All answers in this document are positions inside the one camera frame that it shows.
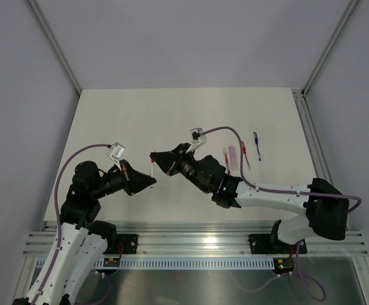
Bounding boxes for red grip gel pen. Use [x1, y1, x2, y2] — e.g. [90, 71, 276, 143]
[241, 141, 251, 171]

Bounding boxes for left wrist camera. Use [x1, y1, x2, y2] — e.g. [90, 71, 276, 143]
[107, 142, 125, 168]

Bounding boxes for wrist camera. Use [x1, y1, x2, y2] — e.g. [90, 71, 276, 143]
[107, 142, 125, 168]
[187, 128, 207, 153]

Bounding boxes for circuit board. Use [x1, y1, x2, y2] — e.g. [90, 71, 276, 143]
[273, 258, 295, 273]
[103, 257, 121, 268]

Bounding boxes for thin white red marker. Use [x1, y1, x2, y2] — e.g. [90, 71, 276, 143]
[150, 149, 155, 178]

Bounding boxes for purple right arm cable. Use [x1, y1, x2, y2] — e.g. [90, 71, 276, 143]
[197, 126, 363, 301]

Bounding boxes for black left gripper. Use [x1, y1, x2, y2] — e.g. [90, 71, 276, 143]
[92, 158, 156, 199]

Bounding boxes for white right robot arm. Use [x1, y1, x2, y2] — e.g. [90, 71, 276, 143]
[150, 143, 349, 252]

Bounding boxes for right circuit board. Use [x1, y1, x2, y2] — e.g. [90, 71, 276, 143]
[273, 258, 295, 273]

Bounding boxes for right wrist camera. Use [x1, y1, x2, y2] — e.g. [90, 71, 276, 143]
[187, 128, 207, 153]

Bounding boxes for red ink clear pen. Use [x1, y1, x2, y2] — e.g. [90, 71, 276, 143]
[223, 147, 231, 175]

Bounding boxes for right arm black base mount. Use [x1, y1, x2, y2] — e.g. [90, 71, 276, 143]
[248, 234, 307, 255]

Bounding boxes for white slotted cable duct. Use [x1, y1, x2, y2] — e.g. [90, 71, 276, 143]
[94, 257, 275, 270]

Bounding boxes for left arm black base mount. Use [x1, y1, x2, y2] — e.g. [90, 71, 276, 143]
[104, 233, 139, 255]

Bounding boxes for blue grip gel pen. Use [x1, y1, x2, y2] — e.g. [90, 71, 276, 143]
[253, 132, 261, 161]

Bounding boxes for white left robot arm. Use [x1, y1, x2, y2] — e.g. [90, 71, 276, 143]
[13, 159, 156, 304]

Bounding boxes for left circuit board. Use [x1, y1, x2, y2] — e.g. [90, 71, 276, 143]
[103, 257, 121, 268]

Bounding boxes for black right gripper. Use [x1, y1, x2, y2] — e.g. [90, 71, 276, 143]
[151, 143, 211, 194]

